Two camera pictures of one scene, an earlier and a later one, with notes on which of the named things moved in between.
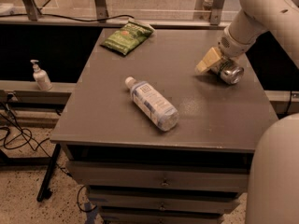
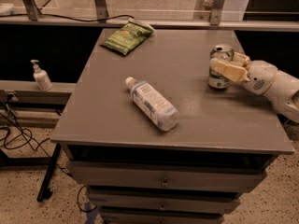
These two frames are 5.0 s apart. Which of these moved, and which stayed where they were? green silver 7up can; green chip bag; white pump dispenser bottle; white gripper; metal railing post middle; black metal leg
Moved: white gripper; green silver 7up can
Stayed: metal railing post middle; black metal leg; green chip bag; white pump dispenser bottle
